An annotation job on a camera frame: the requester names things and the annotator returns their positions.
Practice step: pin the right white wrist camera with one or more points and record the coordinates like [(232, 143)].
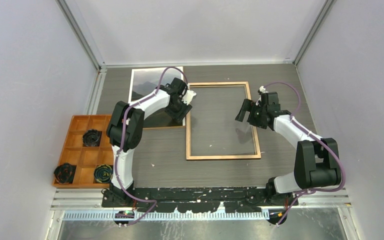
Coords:
[(262, 90)]

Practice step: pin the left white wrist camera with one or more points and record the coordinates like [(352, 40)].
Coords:
[(188, 96)]

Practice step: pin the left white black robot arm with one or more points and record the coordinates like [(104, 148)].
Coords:
[(125, 128)]

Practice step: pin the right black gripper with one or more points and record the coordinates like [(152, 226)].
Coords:
[(248, 105)]

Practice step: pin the black orange coiled bundle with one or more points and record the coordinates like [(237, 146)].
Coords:
[(64, 173)]

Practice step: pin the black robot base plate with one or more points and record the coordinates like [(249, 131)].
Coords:
[(247, 199)]

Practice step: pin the orange compartment tray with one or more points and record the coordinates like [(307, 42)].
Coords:
[(85, 159)]

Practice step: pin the black wooden picture frame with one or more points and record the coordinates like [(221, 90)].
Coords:
[(188, 145)]

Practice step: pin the mountain landscape photo board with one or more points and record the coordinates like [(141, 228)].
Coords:
[(143, 81)]

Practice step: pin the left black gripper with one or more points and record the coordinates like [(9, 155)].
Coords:
[(181, 114)]

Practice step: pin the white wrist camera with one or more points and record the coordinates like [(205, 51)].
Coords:
[(262, 90), (188, 96)]

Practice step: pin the black yellow-green coiled bundle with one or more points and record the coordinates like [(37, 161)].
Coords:
[(103, 174)]

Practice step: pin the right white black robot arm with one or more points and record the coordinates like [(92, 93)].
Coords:
[(316, 164)]

